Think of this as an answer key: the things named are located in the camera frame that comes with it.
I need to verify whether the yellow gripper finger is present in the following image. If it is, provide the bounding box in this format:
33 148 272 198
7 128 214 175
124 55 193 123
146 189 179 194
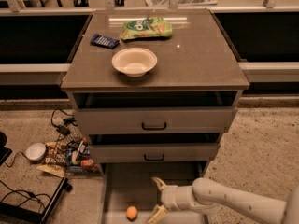
147 205 167 224
152 177 167 191

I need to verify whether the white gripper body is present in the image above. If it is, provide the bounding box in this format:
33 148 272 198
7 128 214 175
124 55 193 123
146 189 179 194
161 185 199 211

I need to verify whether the orange fruit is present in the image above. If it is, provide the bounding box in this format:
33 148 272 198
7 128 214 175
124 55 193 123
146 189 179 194
125 206 138 220

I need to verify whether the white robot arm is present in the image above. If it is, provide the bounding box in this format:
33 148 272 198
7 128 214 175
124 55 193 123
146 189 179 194
148 177 299 224

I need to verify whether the middle grey drawer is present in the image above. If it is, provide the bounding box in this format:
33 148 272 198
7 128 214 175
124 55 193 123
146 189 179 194
89 143 219 163

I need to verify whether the grey drawer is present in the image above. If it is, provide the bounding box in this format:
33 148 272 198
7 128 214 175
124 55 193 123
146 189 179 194
89 143 219 163
100 161 207 224
74 107 237 135

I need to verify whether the bottom grey drawer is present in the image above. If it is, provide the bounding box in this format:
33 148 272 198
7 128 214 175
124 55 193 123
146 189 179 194
100 161 207 224

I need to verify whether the top grey drawer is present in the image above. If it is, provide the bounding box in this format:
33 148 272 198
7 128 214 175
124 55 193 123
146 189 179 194
74 107 237 135

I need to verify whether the grey drawer cabinet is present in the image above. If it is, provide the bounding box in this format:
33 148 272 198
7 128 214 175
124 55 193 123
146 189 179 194
62 9 249 164

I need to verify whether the black metal stand base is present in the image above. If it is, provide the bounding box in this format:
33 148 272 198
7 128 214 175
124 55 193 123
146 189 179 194
0 177 72 224

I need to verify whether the green chip bag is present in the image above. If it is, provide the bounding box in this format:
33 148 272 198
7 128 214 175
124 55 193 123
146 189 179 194
121 17 173 41

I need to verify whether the blue snack packet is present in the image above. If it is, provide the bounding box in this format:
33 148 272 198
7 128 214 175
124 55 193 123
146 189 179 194
90 34 120 49

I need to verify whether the wire basket of snacks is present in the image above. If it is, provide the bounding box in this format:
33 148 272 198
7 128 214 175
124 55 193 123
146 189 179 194
37 134 100 177

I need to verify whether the black floor cable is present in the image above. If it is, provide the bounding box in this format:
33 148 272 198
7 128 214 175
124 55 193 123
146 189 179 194
0 179 52 213

